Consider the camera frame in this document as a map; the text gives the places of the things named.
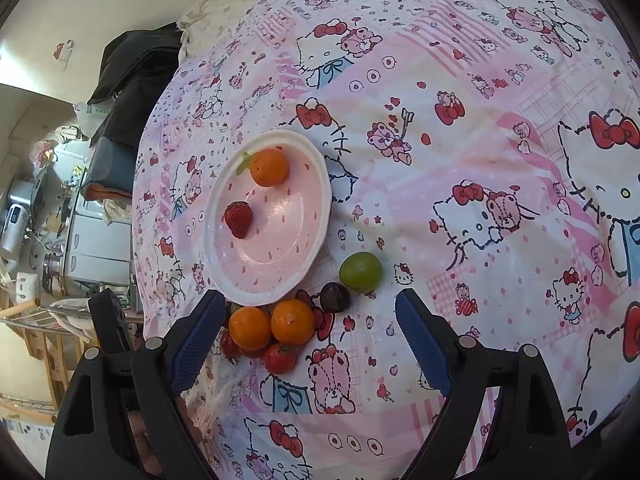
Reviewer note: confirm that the dark blue bag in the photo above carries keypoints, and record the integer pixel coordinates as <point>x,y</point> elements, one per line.
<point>112,160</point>

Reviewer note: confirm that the pink cartoon printed blanket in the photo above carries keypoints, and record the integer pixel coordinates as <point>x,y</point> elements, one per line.
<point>425,160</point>

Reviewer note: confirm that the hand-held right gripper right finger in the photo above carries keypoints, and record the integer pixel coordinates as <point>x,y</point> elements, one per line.
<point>420,332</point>

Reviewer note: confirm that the silver kitchen appliance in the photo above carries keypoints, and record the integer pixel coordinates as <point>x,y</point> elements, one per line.
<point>15,215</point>

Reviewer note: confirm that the orange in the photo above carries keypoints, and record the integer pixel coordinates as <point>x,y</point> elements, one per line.
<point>293,322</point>
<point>270,167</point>
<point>249,329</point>

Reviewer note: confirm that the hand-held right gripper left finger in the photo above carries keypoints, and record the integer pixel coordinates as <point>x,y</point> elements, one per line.
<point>200,332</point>

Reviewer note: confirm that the black jacket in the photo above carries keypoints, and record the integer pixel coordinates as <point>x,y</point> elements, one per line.
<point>135,70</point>

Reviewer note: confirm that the green grape piece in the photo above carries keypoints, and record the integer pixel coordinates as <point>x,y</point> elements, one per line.
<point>244,164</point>

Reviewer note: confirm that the cherry tomato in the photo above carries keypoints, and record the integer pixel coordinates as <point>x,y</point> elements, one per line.
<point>230,345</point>
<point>280,358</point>

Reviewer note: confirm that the small green grape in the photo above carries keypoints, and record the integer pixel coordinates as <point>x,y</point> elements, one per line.
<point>233,308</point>

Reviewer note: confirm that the dark purple grape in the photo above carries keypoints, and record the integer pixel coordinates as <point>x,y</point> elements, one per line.
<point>335,296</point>

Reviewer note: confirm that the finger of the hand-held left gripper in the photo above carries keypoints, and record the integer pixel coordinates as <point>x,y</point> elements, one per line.
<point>110,320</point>

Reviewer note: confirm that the pink speckled plate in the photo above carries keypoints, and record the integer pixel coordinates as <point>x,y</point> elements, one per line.
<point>280,230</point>

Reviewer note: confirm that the wall sticker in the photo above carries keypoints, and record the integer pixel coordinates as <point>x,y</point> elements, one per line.
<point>64,52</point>

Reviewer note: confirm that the white drawer cabinet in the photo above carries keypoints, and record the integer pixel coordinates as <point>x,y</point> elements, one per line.
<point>95,240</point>

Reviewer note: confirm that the wooden rack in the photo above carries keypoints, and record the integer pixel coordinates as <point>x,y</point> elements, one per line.
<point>45,355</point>

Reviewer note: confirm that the cream duvet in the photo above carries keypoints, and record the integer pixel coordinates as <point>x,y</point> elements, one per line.
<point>220,5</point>

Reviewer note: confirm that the white plastic bag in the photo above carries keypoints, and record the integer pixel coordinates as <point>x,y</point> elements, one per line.
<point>90,117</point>

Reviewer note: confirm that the large green grape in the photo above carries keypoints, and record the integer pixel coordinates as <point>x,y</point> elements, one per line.
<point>361,271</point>

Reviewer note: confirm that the steel pot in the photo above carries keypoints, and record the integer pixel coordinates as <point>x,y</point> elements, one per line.
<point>52,270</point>

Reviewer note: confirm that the white towel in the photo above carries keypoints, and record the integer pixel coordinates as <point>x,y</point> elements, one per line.
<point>72,317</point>

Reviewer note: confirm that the strawberry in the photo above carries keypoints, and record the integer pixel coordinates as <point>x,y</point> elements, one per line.
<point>239,219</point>
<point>253,352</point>

